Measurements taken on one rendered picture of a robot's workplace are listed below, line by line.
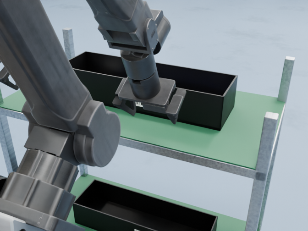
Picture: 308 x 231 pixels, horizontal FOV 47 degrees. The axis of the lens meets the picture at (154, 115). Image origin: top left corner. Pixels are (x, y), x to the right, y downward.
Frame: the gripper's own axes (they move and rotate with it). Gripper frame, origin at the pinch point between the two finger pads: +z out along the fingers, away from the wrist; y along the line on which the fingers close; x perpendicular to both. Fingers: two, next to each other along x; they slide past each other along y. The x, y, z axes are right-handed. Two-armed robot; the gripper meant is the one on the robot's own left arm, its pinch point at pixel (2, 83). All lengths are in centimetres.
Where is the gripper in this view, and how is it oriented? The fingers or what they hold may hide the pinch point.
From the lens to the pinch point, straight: 101.3
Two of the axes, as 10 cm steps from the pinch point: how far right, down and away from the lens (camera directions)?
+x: -3.6, 7.9, -5.0
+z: 1.7, 5.8, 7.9
